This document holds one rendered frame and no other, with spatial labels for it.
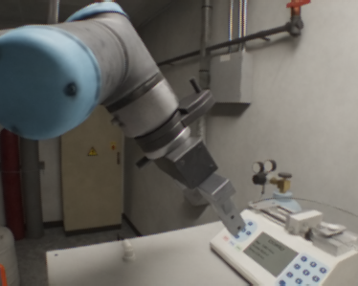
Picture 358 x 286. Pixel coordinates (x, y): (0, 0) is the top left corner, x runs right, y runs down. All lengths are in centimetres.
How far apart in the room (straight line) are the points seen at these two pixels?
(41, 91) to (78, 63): 3
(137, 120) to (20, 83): 16
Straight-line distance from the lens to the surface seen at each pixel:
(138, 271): 50
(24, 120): 23
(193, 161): 33
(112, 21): 33
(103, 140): 346
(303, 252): 47
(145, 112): 32
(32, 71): 21
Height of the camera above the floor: 173
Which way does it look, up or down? 7 degrees down
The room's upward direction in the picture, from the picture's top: 3 degrees clockwise
